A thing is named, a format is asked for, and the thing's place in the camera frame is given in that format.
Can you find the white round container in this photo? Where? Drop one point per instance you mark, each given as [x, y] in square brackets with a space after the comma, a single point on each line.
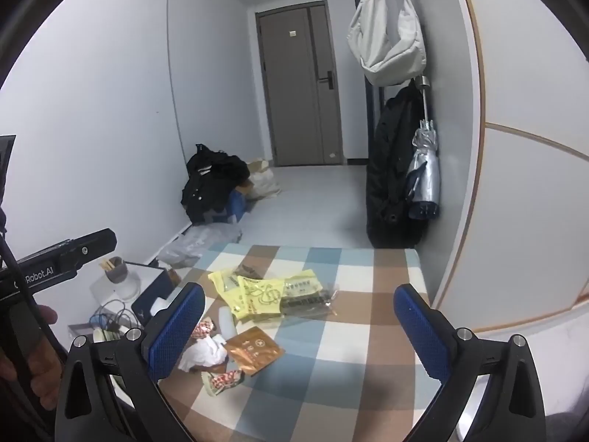
[128, 290]

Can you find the white shoulder bag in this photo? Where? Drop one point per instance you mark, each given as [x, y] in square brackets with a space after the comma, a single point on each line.
[386, 37]

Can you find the black backpack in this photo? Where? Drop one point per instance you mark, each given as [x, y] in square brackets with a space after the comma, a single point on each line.
[211, 179]

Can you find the crumpled white tissue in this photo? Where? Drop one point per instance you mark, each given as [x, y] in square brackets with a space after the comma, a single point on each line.
[205, 354]

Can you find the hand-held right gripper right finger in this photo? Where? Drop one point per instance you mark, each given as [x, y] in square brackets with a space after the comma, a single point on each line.
[421, 331]

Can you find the orange foil packet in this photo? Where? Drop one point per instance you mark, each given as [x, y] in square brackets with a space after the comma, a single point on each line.
[255, 352]

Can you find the silver folded umbrella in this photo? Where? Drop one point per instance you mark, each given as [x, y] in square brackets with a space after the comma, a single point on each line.
[425, 175]

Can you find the yellow snack packet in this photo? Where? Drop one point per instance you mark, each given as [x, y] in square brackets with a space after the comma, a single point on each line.
[223, 287]
[262, 301]

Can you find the grey door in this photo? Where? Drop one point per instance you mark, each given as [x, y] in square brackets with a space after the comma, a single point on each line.
[294, 101]

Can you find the white bedside table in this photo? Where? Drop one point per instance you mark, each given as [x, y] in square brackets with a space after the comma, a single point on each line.
[97, 287]

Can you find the blue bag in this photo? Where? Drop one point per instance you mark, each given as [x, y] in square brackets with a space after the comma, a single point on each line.
[238, 206]

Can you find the grey cup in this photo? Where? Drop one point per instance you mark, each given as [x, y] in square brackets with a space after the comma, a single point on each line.
[115, 272]

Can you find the checked blanket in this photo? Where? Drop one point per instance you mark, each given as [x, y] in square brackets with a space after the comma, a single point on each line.
[349, 313]

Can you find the black coat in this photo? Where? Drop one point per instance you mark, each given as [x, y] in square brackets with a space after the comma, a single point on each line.
[389, 170]

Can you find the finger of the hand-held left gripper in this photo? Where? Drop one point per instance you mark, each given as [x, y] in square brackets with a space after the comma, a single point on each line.
[92, 246]

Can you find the clear plastic bag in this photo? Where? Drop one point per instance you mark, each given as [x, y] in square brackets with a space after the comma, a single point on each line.
[198, 244]

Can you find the translucent white plastic bottle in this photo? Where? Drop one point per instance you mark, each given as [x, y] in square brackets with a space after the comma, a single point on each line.
[227, 322]

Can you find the brown paper bag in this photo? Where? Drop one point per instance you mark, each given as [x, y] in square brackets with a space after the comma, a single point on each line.
[263, 178]

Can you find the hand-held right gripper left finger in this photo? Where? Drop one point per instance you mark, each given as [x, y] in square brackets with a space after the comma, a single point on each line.
[177, 331]

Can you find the navy box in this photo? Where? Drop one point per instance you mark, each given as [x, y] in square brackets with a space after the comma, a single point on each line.
[152, 294]

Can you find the white wardrobe gold trim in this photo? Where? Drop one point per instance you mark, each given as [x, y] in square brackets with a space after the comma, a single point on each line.
[529, 216]

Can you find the person's left hand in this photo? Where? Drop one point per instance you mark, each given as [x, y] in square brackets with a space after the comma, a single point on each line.
[43, 368]

